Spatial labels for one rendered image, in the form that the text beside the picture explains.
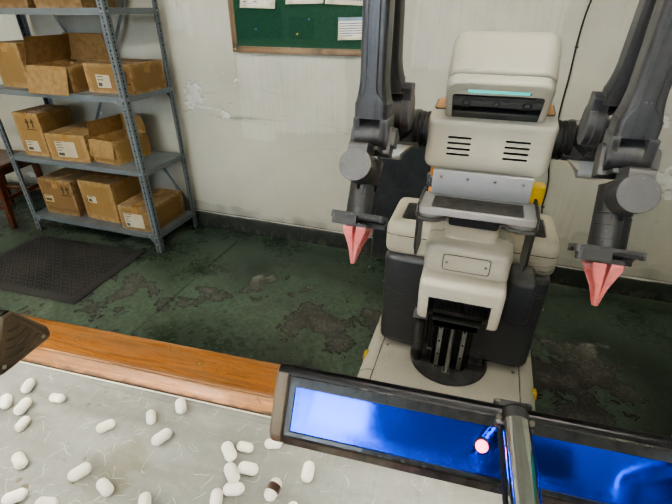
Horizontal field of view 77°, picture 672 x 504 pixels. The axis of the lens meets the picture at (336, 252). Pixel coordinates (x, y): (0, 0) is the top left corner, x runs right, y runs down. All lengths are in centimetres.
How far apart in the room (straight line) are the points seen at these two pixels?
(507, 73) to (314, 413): 74
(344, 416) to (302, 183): 244
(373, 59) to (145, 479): 81
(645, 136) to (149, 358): 102
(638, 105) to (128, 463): 102
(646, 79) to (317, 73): 201
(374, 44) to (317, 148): 193
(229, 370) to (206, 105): 227
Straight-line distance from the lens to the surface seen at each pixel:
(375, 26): 80
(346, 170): 76
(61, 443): 99
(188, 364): 100
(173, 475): 86
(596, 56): 247
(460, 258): 116
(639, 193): 76
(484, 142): 104
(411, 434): 45
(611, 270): 82
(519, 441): 41
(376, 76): 81
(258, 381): 93
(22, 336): 68
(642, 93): 82
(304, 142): 273
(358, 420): 45
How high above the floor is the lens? 143
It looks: 30 degrees down
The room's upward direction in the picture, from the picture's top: straight up
